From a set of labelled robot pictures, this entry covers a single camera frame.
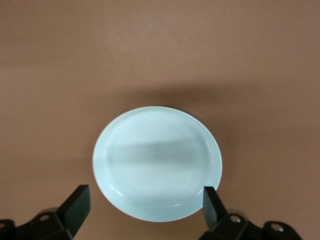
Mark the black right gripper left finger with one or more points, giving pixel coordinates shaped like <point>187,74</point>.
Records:
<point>75,210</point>

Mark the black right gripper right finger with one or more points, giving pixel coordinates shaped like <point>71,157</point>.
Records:
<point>213,212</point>

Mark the light blue round plate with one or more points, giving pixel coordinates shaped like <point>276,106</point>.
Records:
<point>157,162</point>

